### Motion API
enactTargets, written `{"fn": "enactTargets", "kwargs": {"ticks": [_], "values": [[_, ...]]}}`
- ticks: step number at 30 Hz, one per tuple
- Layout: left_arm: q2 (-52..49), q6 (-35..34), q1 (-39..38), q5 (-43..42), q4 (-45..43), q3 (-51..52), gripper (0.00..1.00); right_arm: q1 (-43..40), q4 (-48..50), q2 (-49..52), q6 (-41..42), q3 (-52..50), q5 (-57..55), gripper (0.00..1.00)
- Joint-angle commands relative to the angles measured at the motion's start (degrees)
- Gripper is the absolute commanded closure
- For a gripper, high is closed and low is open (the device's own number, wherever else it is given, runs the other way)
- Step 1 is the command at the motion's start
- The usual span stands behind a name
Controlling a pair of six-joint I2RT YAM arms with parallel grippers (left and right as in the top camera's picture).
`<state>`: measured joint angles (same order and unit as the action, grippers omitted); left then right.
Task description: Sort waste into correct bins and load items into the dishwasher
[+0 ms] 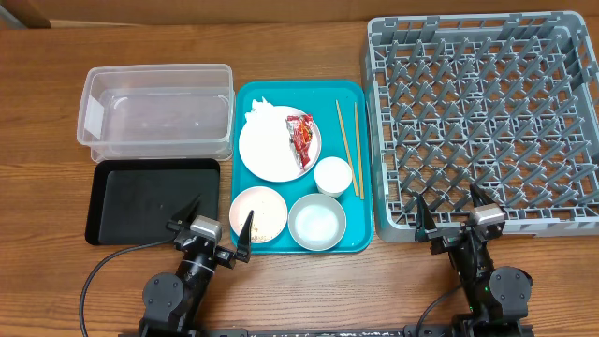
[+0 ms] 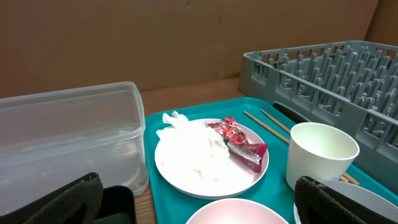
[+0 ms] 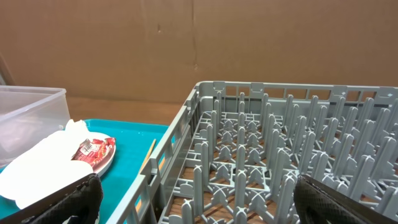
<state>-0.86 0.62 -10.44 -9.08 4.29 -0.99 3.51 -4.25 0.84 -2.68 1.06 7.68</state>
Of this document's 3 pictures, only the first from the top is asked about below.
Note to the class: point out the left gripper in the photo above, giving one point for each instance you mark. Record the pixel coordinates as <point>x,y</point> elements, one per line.
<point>227,256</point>

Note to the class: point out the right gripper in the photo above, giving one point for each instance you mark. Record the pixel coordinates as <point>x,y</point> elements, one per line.
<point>445,236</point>

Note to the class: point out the small pink plate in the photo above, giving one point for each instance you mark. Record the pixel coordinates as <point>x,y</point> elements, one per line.
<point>270,213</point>

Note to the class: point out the wooden chopstick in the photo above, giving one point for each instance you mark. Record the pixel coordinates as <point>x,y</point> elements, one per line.
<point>359,153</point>
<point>346,146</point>

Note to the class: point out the large white plate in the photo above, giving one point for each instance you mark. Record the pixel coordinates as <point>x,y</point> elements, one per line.
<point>265,149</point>

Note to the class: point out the grey bowl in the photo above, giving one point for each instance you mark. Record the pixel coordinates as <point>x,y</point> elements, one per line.
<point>317,222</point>

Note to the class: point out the white cup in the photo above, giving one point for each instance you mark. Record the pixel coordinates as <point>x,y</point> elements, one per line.
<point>332,176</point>

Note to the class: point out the white napkin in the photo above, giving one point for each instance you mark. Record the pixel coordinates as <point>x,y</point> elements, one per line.
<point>262,111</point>

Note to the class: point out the red snack wrapper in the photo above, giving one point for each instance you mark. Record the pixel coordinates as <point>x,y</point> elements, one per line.
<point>301,135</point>

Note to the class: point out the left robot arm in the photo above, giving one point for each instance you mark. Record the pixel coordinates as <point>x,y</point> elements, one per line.
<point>172,299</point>

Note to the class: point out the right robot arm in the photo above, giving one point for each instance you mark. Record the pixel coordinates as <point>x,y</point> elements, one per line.
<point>497,297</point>

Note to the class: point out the grey dishwasher rack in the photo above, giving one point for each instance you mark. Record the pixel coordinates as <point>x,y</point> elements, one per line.
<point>508,102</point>

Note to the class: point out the black tray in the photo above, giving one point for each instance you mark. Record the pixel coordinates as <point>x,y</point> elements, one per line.
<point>132,200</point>

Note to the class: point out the teal serving tray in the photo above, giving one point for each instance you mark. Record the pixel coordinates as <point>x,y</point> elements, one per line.
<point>318,99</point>

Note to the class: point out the clear plastic bin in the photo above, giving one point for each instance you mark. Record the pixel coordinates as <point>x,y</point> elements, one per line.
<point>158,111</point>

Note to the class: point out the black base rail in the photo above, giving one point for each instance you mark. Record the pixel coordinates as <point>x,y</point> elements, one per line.
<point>406,331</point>

